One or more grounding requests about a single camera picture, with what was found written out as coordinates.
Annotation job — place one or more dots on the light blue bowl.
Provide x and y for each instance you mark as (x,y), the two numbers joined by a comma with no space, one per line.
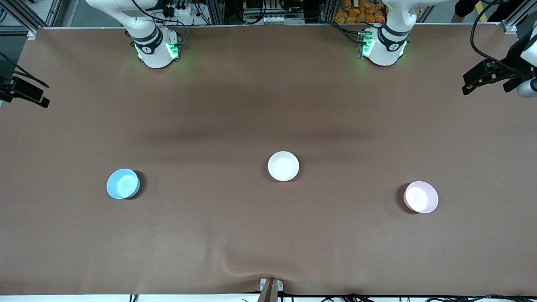
(122,184)

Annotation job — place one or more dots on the pink bowl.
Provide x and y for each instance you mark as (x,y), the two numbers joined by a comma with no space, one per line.
(420,197)

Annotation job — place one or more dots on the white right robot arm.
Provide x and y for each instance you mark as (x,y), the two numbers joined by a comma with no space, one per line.
(155,54)

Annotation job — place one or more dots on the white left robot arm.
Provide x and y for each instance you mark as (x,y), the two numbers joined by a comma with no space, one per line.
(386,52)

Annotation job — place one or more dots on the white bowl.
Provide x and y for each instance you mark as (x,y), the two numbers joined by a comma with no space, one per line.
(283,166)

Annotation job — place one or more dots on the orange packets pile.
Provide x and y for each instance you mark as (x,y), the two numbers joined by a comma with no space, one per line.
(356,12)

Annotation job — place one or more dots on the white power strip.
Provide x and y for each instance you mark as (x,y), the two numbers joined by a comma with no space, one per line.
(184,11)

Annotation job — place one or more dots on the white terminal strip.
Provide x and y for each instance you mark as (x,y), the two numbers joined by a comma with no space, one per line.
(277,19)

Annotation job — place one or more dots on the brown table mat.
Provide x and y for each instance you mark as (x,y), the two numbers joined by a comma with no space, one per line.
(268,105)

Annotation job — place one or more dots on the black electronics box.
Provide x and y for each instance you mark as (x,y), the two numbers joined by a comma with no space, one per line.
(256,6)

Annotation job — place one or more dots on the aluminium frame profile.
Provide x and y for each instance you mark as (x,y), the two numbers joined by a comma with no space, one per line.
(217,11)
(509,26)
(25,29)

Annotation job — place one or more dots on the grey metal bracket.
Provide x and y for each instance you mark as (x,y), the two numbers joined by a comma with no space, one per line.
(280,286)

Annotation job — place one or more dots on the brown post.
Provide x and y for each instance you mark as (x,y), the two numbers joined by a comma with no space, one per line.
(268,293)

